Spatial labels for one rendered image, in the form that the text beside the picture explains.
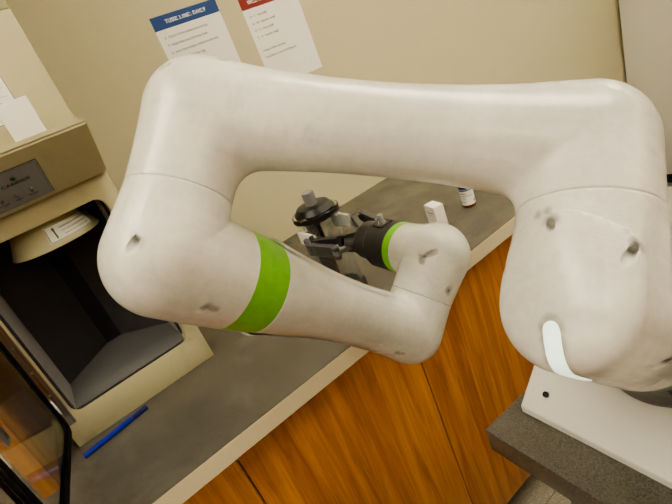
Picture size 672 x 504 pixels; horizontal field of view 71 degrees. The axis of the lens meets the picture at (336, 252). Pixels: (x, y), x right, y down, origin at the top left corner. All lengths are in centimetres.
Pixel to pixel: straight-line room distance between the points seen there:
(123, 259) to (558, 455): 55
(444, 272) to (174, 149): 44
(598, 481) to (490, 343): 71
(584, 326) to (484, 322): 87
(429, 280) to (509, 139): 32
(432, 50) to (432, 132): 163
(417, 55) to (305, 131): 158
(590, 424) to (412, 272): 31
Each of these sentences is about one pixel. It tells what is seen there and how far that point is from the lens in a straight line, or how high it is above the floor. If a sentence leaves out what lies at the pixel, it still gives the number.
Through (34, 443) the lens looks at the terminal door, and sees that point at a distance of 95.
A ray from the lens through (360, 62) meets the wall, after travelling 184.
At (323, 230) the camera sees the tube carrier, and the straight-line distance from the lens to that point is 101.
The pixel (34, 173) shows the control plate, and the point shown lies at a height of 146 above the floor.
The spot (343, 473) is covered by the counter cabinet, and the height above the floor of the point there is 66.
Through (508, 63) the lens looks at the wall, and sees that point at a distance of 245.
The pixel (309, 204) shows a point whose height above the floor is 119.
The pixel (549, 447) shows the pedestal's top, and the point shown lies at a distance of 70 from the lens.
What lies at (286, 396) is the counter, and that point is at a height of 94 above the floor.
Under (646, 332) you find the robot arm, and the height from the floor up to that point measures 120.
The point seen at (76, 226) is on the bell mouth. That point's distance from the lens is 106.
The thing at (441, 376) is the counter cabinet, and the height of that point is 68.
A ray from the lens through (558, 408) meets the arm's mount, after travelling 70.
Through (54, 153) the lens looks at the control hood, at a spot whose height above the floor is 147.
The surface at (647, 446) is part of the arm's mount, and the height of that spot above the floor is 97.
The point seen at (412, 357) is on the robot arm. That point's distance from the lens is 75.
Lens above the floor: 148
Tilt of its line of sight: 23 degrees down
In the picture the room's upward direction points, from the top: 22 degrees counter-clockwise
